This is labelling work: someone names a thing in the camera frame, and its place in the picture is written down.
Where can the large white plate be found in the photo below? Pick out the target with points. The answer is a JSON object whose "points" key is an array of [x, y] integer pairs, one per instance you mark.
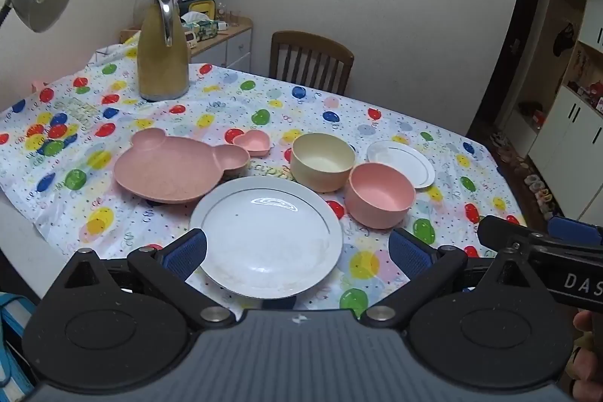
{"points": [[264, 237]]}

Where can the person's right hand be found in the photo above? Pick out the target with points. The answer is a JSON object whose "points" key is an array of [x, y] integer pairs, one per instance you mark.
{"points": [[588, 376]]}

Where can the pink heart-shaped dish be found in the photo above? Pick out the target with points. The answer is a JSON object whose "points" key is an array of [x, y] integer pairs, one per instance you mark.
{"points": [[252, 143]]}

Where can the white alarm clock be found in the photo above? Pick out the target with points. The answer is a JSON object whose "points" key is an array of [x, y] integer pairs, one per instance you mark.
{"points": [[191, 39]]}

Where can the wooden sideboard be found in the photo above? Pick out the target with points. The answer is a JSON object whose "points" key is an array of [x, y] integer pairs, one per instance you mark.
{"points": [[235, 49]]}

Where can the green tissue box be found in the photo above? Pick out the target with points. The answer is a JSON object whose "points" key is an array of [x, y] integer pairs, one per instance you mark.
{"points": [[205, 30]]}

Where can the wooden chair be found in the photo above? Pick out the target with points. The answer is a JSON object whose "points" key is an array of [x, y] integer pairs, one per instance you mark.
{"points": [[311, 63]]}

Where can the balloon-printed tablecloth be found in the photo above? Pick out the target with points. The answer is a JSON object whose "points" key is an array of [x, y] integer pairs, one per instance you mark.
{"points": [[155, 213]]}

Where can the blue bag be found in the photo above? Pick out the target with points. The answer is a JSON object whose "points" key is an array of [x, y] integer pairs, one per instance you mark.
{"points": [[205, 4]]}

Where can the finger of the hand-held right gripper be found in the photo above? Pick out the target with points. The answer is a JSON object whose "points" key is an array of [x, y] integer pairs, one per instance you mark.
{"points": [[501, 232], [577, 230]]}

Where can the yellow thermos jug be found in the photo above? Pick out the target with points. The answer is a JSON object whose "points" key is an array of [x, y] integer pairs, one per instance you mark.
{"points": [[160, 58]]}

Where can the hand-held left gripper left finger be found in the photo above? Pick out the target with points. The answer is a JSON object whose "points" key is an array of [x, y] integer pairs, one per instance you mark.
{"points": [[188, 249]]}

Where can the white storage cabinet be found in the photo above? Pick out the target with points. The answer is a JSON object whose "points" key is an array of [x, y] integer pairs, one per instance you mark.
{"points": [[565, 133]]}

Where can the cream bowl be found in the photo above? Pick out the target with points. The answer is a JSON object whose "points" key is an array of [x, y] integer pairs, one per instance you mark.
{"points": [[320, 176]]}

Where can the blue striped cloth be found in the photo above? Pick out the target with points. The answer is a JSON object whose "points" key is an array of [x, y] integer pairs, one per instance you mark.
{"points": [[14, 336]]}

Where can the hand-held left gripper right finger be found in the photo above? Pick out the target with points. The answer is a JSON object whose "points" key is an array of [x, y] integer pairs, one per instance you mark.
{"points": [[407, 251]]}

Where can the small white plate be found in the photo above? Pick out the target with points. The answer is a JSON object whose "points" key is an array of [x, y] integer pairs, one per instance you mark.
{"points": [[400, 159]]}

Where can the pink bowl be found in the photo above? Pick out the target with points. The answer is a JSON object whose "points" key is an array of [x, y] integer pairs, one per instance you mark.
{"points": [[377, 209]]}

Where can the pink bear-shaped plate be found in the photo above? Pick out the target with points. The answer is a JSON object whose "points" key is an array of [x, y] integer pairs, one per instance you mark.
{"points": [[165, 166]]}

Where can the black hanging bag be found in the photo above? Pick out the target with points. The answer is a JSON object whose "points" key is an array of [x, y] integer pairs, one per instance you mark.
{"points": [[564, 39]]}

